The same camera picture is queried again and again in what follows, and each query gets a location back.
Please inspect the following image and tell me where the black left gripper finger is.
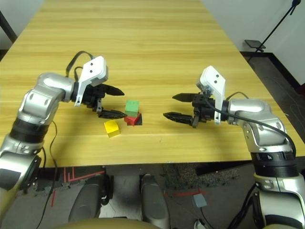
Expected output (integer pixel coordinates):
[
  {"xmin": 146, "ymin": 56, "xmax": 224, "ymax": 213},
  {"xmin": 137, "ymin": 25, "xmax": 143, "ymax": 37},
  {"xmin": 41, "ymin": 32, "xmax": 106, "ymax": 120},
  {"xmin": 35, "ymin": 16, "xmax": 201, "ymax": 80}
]
[
  {"xmin": 97, "ymin": 109, "xmax": 128, "ymax": 119},
  {"xmin": 102, "ymin": 83, "xmax": 125, "ymax": 96}
]

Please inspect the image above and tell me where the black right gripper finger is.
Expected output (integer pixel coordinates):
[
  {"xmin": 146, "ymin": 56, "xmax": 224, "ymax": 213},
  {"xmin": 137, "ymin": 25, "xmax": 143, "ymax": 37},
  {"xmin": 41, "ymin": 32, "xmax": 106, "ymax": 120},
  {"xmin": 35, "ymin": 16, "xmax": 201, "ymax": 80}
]
[
  {"xmin": 172, "ymin": 93, "xmax": 197, "ymax": 102},
  {"xmin": 163, "ymin": 112, "xmax": 200, "ymax": 128}
]

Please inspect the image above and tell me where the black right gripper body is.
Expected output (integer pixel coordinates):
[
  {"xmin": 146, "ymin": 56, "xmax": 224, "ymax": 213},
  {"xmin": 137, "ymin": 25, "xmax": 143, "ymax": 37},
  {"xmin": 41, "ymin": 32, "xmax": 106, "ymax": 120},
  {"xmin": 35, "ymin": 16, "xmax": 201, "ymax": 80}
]
[{"xmin": 193, "ymin": 92, "xmax": 216, "ymax": 124}]

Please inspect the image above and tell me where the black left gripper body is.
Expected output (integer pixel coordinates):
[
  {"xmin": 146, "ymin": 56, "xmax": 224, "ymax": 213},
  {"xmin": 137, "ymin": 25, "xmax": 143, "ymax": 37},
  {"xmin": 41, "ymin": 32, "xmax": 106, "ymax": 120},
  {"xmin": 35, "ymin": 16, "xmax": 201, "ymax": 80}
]
[{"xmin": 82, "ymin": 84, "xmax": 105, "ymax": 113}]

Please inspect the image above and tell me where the red wooden block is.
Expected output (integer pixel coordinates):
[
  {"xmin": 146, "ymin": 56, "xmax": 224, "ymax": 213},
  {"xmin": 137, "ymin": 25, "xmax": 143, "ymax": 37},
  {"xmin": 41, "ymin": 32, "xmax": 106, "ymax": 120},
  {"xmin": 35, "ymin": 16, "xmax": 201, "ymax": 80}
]
[{"xmin": 123, "ymin": 113, "xmax": 141, "ymax": 125}]

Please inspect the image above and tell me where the green wooden block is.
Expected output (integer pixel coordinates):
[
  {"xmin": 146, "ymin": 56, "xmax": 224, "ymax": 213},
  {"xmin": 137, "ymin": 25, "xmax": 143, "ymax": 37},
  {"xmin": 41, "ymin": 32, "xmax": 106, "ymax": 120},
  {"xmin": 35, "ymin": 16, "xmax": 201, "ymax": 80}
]
[{"xmin": 124, "ymin": 100, "xmax": 140, "ymax": 117}]

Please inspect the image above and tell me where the yellow wooden block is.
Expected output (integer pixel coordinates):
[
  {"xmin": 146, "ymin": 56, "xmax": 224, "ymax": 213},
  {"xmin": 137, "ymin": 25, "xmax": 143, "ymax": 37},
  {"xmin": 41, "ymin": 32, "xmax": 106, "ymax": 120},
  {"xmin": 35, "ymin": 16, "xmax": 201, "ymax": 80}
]
[{"xmin": 103, "ymin": 120, "xmax": 120, "ymax": 138}]

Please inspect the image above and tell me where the black square marker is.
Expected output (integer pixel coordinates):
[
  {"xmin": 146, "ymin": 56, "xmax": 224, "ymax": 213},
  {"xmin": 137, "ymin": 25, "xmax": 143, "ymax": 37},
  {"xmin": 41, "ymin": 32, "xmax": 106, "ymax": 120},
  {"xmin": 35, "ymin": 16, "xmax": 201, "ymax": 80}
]
[{"xmin": 127, "ymin": 114, "xmax": 143, "ymax": 126}]

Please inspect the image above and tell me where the dark speckled floor mat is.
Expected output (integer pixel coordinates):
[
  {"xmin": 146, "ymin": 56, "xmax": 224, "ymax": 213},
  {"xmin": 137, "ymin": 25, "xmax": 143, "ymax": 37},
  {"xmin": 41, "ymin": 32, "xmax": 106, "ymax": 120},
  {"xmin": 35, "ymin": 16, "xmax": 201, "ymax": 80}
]
[{"xmin": 164, "ymin": 163, "xmax": 241, "ymax": 189}]

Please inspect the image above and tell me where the black table base bar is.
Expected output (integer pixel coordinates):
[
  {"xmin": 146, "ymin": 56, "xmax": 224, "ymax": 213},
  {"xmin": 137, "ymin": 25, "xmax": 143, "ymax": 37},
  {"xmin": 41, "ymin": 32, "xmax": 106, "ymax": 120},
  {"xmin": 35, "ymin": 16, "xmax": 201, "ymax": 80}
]
[
  {"xmin": 196, "ymin": 164, "xmax": 253, "ymax": 177},
  {"xmin": 39, "ymin": 168, "xmax": 60, "ymax": 182}
]

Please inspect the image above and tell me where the black tray on stand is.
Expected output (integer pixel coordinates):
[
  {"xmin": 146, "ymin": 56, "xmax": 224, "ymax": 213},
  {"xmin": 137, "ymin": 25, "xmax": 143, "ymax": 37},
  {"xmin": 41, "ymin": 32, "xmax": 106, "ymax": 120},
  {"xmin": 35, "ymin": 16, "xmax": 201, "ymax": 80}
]
[{"xmin": 244, "ymin": 40, "xmax": 265, "ymax": 50}]

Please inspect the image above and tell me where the grey foot pedal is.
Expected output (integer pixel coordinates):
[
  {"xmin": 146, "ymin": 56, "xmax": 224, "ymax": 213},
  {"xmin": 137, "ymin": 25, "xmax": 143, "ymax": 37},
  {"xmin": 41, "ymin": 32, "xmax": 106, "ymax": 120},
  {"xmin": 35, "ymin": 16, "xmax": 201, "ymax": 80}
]
[{"xmin": 192, "ymin": 193, "xmax": 207, "ymax": 208}]

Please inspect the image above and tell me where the grey right robot leg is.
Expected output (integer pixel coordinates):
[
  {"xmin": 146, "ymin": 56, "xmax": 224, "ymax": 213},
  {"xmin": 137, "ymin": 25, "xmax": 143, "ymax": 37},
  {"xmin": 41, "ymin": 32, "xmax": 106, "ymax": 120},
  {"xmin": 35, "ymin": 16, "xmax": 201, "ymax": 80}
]
[{"xmin": 140, "ymin": 174, "xmax": 171, "ymax": 229}]

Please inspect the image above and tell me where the grey robot leg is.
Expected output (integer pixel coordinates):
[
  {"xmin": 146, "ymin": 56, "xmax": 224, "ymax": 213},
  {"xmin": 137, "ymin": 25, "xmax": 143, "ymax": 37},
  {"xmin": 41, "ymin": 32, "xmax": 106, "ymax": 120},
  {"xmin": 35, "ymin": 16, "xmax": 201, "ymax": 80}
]
[
  {"xmin": 140, "ymin": 174, "xmax": 171, "ymax": 229},
  {"xmin": 68, "ymin": 176, "xmax": 109, "ymax": 222}
]

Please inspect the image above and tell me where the grey left robot leg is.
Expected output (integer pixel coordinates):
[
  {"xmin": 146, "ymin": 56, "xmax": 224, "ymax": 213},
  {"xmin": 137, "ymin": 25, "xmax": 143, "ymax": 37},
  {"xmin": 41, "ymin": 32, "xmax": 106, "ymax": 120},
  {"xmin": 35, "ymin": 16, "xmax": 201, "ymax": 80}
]
[{"xmin": 68, "ymin": 176, "xmax": 109, "ymax": 222}]

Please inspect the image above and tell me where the black tripod stand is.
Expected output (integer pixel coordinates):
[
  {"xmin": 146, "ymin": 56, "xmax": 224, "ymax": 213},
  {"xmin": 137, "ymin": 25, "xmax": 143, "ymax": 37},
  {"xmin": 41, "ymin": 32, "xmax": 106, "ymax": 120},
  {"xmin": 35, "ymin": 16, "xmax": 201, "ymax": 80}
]
[{"xmin": 247, "ymin": 0, "xmax": 302, "ymax": 62}]

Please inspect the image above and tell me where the olive robot torso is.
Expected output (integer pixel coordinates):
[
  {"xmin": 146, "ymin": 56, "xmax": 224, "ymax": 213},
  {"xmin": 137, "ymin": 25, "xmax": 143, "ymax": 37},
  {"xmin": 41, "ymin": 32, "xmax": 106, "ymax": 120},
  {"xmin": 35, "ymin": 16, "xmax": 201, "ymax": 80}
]
[{"xmin": 54, "ymin": 218, "xmax": 153, "ymax": 229}]

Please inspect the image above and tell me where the dark side table leg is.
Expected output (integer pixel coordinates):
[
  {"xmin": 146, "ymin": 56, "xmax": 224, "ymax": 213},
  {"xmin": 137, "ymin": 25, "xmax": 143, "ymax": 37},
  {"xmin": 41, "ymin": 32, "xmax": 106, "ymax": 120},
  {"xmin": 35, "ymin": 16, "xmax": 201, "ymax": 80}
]
[{"xmin": 0, "ymin": 10, "xmax": 18, "ymax": 43}]

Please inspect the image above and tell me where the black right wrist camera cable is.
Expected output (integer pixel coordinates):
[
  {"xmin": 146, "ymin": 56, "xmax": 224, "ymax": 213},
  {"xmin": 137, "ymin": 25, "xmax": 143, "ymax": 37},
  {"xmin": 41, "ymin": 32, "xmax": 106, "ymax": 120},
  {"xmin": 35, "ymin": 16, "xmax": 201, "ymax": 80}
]
[{"xmin": 204, "ymin": 92, "xmax": 296, "ymax": 158}]

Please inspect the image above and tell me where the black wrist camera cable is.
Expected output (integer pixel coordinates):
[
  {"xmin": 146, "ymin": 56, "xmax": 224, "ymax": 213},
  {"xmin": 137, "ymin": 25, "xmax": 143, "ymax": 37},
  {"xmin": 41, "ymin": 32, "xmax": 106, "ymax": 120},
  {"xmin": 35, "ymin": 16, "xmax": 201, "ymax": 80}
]
[
  {"xmin": 35, "ymin": 50, "xmax": 96, "ymax": 215},
  {"xmin": 204, "ymin": 92, "xmax": 296, "ymax": 158}
]

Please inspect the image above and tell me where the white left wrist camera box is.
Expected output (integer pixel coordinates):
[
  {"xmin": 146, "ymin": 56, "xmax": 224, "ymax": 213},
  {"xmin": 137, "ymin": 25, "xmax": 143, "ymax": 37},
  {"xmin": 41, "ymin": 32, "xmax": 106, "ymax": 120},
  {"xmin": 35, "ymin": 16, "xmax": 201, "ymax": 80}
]
[{"xmin": 74, "ymin": 56, "xmax": 110, "ymax": 107}]

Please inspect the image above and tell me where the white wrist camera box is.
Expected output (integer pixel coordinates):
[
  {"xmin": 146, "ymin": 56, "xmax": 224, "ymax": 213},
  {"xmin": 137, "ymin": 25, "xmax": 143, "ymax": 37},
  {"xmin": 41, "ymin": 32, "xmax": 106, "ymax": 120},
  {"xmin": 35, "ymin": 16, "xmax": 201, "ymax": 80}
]
[
  {"xmin": 195, "ymin": 66, "xmax": 227, "ymax": 126},
  {"xmin": 74, "ymin": 56, "xmax": 110, "ymax": 107}
]

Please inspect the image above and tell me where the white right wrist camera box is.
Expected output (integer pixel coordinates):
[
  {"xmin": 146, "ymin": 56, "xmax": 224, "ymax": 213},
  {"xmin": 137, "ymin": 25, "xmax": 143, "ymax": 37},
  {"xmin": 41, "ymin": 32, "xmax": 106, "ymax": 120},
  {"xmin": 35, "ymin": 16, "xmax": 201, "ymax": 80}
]
[{"xmin": 195, "ymin": 66, "xmax": 227, "ymax": 126}]

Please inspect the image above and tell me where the black left wrist camera cable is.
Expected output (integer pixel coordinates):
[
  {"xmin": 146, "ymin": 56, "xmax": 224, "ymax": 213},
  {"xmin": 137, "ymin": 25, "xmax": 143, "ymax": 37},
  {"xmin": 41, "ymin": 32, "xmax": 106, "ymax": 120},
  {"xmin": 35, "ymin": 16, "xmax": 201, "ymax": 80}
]
[{"xmin": 35, "ymin": 50, "xmax": 96, "ymax": 215}]

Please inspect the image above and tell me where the black cable bundle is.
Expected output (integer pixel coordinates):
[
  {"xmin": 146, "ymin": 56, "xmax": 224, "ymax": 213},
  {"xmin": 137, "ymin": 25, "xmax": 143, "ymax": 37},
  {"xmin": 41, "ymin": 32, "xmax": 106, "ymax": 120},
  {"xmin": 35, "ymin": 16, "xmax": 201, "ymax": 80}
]
[{"xmin": 228, "ymin": 183, "xmax": 259, "ymax": 229}]

